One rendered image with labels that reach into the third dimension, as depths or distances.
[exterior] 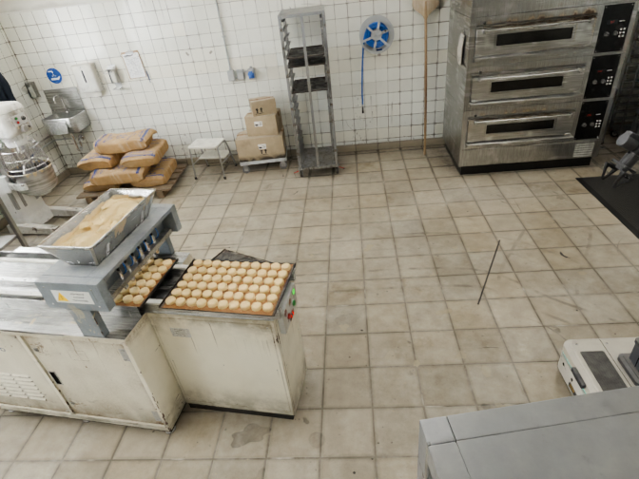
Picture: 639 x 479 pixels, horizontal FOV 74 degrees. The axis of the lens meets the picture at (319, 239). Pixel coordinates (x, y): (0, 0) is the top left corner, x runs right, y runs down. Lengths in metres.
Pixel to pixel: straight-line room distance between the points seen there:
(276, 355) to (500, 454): 1.83
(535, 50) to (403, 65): 1.55
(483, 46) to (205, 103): 3.42
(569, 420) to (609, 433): 0.04
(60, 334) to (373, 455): 1.73
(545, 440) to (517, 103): 4.58
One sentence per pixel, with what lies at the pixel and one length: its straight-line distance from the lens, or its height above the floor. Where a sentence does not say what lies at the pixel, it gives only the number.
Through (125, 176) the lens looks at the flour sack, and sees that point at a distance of 5.62.
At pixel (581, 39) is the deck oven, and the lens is 5.10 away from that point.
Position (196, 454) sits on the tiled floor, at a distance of 2.77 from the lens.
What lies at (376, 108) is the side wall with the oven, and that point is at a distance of 5.81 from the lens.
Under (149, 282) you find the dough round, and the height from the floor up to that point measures 0.92.
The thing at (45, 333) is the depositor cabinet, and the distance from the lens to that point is 2.57.
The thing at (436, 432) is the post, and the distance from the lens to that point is 0.51.
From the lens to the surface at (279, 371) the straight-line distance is 2.34.
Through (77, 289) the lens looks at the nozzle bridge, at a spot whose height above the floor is 1.15.
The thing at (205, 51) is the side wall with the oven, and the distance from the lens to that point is 5.88.
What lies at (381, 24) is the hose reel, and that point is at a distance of 5.50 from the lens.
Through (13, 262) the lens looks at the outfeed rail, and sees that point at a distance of 3.24.
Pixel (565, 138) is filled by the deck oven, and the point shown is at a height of 0.40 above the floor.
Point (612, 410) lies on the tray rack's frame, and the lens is 0.57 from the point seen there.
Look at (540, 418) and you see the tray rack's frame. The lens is 0.54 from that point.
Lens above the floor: 2.25
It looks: 33 degrees down
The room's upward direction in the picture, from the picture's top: 7 degrees counter-clockwise
